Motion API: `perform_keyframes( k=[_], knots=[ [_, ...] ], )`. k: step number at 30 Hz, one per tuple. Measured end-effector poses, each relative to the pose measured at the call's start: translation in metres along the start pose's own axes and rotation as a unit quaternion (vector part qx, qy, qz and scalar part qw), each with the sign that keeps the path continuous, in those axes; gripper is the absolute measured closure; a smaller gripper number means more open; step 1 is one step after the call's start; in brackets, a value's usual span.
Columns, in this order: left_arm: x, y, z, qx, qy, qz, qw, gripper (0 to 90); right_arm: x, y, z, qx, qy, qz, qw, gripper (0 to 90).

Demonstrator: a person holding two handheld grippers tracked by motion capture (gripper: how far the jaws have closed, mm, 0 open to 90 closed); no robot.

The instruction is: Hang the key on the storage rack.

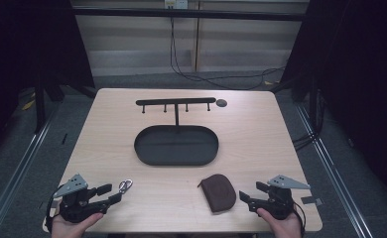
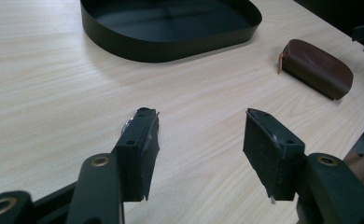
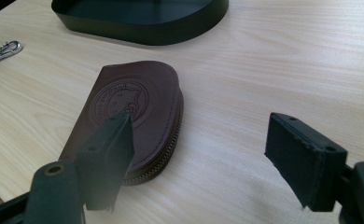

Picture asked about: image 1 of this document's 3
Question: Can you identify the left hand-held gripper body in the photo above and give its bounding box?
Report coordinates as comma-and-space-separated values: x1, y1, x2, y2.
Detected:
53, 174, 99, 224

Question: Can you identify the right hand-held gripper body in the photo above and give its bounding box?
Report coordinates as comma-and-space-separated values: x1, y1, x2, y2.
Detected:
263, 174, 312, 221

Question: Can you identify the silver key ring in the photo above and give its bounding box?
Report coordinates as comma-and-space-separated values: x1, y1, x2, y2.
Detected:
118, 178, 134, 195

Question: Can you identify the brown zip pouch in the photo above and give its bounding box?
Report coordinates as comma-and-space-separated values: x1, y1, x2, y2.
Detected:
196, 174, 237, 213

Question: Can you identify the person's right hand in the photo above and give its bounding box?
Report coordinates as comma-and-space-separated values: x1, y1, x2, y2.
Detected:
256, 206, 304, 238

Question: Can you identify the person's left hand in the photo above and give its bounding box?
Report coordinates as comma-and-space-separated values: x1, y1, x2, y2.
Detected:
51, 211, 105, 238

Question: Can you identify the grey tape strip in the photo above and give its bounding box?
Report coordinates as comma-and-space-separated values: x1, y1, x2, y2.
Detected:
301, 195, 324, 206

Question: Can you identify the black key rack with tray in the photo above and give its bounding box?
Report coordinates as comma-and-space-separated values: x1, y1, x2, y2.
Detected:
133, 96, 220, 167

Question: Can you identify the yellow floor tape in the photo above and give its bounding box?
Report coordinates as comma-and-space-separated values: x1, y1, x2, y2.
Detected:
21, 98, 37, 112

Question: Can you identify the black curtain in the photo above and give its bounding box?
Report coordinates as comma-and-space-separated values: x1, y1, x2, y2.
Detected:
271, 0, 387, 202
0, 0, 96, 167

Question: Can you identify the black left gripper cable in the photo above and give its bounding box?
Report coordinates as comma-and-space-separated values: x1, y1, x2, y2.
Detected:
45, 192, 64, 232

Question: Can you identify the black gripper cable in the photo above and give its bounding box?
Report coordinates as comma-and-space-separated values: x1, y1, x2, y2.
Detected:
292, 200, 308, 236
45, 192, 64, 232

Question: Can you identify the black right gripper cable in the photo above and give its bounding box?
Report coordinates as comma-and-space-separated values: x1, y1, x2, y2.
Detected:
292, 200, 308, 236

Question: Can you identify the metal floor rail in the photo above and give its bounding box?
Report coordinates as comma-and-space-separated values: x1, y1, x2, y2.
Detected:
0, 107, 61, 238
294, 102, 378, 238

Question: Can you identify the black cable bundle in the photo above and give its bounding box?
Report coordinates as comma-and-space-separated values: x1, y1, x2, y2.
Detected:
292, 88, 324, 153

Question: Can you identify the black frame leg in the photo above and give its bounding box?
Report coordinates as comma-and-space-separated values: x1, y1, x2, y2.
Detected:
308, 73, 319, 135
33, 75, 47, 134

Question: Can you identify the black floor cable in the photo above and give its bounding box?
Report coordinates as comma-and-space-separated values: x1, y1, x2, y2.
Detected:
169, 16, 287, 91

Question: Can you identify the black horizontal frame bar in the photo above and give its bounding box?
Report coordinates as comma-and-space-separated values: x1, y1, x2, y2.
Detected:
71, 7, 311, 22

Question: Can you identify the white wall socket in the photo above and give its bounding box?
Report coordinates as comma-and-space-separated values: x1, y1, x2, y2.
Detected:
164, 0, 190, 10

